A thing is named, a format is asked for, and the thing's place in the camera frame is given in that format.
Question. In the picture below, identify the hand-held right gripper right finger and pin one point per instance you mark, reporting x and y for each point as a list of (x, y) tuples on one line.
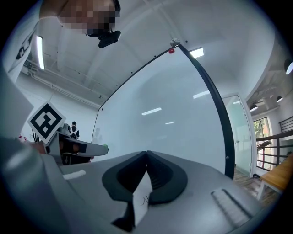
[(194, 194)]

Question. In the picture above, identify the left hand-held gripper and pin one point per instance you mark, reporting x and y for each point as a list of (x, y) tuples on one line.
[(47, 121)]

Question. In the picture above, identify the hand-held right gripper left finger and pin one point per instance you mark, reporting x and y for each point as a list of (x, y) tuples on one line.
[(96, 182)]

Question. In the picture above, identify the person's left hand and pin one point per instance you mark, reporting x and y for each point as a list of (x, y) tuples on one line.
[(76, 148)]

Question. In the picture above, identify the frosted glass door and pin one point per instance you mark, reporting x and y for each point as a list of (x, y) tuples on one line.
[(240, 137)]

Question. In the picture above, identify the large white whiteboard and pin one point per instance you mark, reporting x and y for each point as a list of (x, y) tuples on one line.
[(171, 109)]

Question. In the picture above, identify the black metal railing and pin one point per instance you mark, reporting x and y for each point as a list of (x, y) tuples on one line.
[(274, 148)]

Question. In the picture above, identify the window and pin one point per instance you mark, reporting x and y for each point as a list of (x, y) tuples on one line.
[(260, 126)]

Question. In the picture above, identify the black pendant lamp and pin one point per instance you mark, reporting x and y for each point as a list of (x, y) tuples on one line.
[(279, 99), (289, 66), (253, 107)]

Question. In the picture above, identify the long ceiling light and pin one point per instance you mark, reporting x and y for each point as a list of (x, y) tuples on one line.
[(40, 52), (196, 52)]

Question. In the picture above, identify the red round magnet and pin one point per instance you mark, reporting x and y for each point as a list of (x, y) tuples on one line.
[(171, 50)]

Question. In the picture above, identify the person's head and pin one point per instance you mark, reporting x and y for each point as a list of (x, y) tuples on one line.
[(84, 13)]

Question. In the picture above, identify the white ceiling duct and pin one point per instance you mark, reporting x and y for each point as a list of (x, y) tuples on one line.
[(59, 84)]

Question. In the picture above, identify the black head-worn camera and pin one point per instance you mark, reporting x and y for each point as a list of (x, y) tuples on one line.
[(110, 39)]

